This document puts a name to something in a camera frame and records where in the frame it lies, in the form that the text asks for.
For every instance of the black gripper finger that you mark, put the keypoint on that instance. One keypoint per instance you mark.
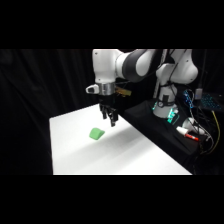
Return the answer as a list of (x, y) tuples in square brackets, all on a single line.
[(104, 112), (113, 119)]

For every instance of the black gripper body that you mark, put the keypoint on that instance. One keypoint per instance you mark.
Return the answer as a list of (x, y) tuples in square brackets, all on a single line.
[(107, 99)]

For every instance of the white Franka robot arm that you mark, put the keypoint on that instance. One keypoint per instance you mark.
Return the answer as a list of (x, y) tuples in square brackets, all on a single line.
[(143, 65)]

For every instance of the green triangle block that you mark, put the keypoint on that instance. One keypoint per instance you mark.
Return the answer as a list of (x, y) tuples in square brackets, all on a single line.
[(96, 133)]

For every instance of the black robot stand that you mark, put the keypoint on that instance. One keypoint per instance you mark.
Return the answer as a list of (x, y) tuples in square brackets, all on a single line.
[(160, 130)]

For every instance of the black curtain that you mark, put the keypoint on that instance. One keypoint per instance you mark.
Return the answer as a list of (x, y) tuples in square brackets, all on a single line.
[(43, 100)]

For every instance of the white marker with red cap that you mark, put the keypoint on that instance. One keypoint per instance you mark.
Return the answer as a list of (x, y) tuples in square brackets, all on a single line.
[(187, 133)]

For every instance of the white round object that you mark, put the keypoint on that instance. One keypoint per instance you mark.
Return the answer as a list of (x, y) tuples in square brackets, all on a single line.
[(190, 122)]

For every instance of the black keyboard with blue light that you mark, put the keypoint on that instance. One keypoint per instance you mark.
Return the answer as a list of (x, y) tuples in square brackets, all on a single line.
[(210, 101)]

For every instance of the brass wrist bracket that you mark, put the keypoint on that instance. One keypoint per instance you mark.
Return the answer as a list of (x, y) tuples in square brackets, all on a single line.
[(122, 91)]

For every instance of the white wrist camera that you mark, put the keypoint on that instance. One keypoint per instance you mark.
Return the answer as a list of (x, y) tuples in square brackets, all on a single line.
[(92, 88)]

